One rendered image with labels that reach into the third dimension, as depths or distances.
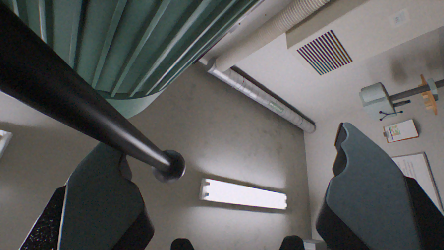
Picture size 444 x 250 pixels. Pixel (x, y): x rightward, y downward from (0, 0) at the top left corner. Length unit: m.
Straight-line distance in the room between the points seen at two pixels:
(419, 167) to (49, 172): 3.37
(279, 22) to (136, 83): 1.52
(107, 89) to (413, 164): 2.99
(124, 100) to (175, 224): 1.50
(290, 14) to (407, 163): 2.21
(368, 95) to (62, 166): 2.44
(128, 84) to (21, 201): 1.33
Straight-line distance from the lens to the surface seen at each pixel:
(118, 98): 0.20
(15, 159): 1.49
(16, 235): 1.49
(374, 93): 2.14
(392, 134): 3.12
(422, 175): 2.98
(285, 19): 1.63
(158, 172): 0.20
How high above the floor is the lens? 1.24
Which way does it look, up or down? 46 degrees up
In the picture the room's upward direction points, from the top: 113 degrees counter-clockwise
